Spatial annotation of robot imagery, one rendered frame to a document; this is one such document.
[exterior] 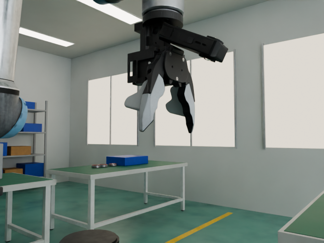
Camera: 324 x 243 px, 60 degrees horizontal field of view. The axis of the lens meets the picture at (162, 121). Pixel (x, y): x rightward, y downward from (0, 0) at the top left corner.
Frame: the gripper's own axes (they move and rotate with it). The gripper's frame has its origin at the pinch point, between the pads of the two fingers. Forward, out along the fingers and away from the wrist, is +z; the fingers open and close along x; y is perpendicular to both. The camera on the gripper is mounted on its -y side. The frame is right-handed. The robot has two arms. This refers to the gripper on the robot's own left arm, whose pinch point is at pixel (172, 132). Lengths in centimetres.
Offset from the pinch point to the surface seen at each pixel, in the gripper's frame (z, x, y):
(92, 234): 59, -78, 110
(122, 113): -53, -420, 413
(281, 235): 42, -88, 3
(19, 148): 24, -271, 570
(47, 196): 56, -116, 217
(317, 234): 40, -93, -10
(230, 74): -106, -409, 153
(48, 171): 43, -166, 295
